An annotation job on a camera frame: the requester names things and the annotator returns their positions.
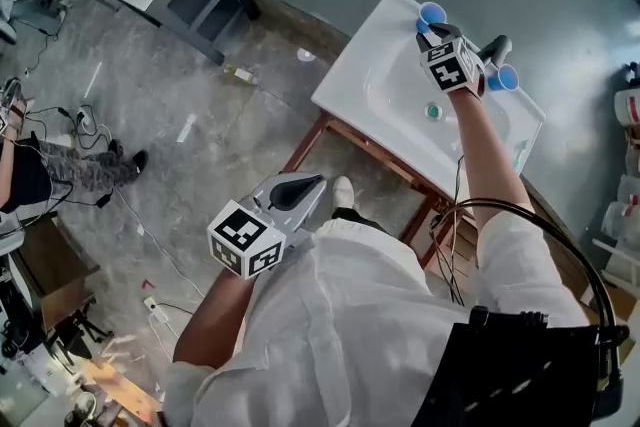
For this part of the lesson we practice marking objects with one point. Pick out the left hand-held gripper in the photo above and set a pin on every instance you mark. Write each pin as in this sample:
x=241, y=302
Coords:
x=242, y=235

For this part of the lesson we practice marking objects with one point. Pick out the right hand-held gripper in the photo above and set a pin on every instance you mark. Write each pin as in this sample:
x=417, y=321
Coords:
x=450, y=67

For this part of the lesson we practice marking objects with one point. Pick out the blue plastic cup item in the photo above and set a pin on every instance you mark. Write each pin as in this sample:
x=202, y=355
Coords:
x=505, y=77
x=431, y=14

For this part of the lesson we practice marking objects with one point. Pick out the person's right forearm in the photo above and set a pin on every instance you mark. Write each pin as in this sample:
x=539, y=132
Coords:
x=487, y=155

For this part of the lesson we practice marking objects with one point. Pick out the person's left forearm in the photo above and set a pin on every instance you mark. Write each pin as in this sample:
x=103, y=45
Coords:
x=215, y=320

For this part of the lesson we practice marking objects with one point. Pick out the white sink counter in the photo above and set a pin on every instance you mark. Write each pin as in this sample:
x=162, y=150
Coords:
x=382, y=35

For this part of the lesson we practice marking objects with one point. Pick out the teal sink drain plug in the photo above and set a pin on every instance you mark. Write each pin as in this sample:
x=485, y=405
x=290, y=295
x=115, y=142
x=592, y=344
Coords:
x=433, y=111

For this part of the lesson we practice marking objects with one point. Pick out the brown wooden sink stand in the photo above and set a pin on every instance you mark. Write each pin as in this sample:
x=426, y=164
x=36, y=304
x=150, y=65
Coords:
x=350, y=135

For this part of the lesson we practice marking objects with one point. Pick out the person's white shoe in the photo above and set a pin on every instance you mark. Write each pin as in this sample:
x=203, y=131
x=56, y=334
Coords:
x=343, y=192

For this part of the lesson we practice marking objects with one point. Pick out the black faucet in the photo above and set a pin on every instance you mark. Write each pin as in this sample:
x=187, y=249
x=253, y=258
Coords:
x=497, y=49

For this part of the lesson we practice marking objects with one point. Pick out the person's black trousers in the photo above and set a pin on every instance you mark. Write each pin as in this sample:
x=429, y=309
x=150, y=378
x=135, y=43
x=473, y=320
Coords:
x=357, y=217

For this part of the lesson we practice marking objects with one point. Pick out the white tape strip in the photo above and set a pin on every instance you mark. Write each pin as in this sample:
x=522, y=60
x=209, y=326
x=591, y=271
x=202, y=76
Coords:
x=186, y=128

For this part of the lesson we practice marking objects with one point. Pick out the clear bottle with yellow liquid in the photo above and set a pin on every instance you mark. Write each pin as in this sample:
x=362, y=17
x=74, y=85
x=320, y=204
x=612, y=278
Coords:
x=239, y=73

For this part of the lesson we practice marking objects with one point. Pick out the white round disc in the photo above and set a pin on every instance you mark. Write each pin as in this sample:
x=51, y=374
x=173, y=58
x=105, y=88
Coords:
x=306, y=54

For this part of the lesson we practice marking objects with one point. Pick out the person's white shirt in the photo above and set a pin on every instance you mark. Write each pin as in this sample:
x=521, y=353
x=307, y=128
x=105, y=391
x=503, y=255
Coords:
x=350, y=325

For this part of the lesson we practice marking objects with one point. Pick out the teal toothbrush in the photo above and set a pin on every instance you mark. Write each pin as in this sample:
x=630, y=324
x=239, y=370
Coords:
x=521, y=156

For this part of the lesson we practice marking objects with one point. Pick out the white container with red label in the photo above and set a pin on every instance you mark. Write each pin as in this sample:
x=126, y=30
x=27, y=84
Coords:
x=629, y=107

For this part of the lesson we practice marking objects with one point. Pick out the white power strip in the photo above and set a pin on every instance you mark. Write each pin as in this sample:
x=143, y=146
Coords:
x=85, y=116

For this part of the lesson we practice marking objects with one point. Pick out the brown wooden box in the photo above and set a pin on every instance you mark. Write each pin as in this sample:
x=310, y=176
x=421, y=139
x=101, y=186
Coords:
x=55, y=265

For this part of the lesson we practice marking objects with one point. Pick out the light wooden plank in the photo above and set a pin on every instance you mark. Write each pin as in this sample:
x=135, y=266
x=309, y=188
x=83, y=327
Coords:
x=122, y=387

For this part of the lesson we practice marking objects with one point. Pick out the black chest pack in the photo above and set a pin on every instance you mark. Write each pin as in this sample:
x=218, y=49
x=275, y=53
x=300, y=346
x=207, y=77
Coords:
x=510, y=375

